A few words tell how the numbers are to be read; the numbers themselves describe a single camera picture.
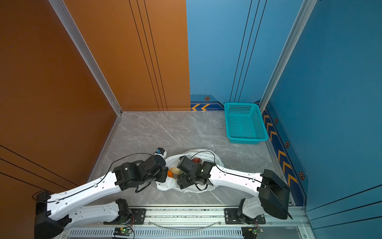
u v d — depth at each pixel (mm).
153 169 545
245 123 1122
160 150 664
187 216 754
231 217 725
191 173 587
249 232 707
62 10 701
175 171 828
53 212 395
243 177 460
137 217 738
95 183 458
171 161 698
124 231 706
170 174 655
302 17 728
